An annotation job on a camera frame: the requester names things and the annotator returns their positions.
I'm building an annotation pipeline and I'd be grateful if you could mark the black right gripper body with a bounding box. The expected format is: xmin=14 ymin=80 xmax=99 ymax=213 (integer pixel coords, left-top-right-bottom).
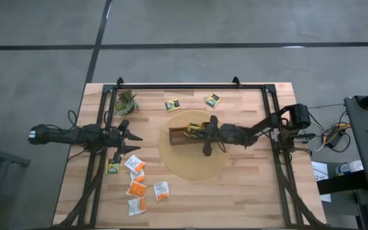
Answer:
xmin=202 ymin=114 xmax=220 ymax=157

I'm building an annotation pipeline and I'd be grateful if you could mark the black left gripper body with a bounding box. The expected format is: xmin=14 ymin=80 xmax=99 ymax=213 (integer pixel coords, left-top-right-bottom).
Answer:
xmin=107 ymin=119 xmax=130 ymax=164

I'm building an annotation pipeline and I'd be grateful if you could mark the white orange tea packet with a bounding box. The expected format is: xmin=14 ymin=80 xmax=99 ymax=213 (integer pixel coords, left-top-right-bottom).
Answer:
xmin=127 ymin=197 xmax=147 ymax=217
xmin=123 ymin=155 xmax=146 ymax=174
xmin=130 ymin=169 xmax=146 ymax=183
xmin=153 ymin=181 xmax=170 ymax=202

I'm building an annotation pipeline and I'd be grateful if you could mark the brown wooden compartment tea box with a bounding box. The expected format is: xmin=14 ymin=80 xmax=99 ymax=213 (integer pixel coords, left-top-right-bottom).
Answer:
xmin=168 ymin=122 xmax=217 ymax=146

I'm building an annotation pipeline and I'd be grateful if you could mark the round woven straw placemat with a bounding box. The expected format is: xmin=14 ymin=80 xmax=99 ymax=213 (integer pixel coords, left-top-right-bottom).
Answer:
xmin=157 ymin=110 xmax=231 ymax=181

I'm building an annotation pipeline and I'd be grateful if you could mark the potted green succulent plant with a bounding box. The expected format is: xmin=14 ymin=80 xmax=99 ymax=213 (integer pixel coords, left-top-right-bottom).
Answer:
xmin=115 ymin=88 xmax=140 ymax=116

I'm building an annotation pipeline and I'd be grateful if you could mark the grey controller box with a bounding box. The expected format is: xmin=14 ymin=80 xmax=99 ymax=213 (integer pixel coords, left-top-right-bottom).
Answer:
xmin=295 ymin=132 xmax=316 ymax=144

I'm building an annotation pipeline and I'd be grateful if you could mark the white paper sheet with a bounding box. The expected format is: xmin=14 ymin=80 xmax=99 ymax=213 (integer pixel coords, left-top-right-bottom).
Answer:
xmin=310 ymin=161 xmax=332 ymax=203

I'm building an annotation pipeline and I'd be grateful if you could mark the grey metal stand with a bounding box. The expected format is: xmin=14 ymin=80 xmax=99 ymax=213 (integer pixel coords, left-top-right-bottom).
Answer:
xmin=0 ymin=126 xmax=31 ymax=230

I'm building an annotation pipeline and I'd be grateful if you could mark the black power adapter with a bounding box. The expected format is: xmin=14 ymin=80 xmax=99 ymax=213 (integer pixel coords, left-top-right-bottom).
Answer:
xmin=332 ymin=132 xmax=345 ymax=148

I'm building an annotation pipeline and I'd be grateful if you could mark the black flat bar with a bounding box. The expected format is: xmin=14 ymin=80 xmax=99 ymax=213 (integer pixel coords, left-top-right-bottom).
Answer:
xmin=316 ymin=170 xmax=368 ymax=196

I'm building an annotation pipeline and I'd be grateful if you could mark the white plastic bottle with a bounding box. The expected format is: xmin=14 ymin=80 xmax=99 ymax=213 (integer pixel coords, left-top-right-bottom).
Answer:
xmin=335 ymin=160 xmax=364 ymax=177

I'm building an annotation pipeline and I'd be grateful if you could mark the black metal table frame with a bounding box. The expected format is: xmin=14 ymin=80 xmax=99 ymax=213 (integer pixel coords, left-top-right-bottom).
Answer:
xmin=52 ymin=76 xmax=327 ymax=229

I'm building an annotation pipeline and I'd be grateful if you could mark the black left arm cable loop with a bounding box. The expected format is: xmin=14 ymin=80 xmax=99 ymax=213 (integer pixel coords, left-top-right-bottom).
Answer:
xmin=65 ymin=109 xmax=79 ymax=129

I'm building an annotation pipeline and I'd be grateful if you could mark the yellow and black cable bundle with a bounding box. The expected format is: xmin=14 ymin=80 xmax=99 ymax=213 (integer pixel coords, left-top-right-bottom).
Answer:
xmin=308 ymin=107 xmax=353 ymax=153

